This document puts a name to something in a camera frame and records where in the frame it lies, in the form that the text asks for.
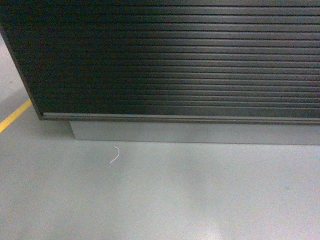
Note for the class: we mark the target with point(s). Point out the black slatted checkout counter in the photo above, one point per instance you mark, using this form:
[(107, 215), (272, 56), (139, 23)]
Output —
[(190, 71)]

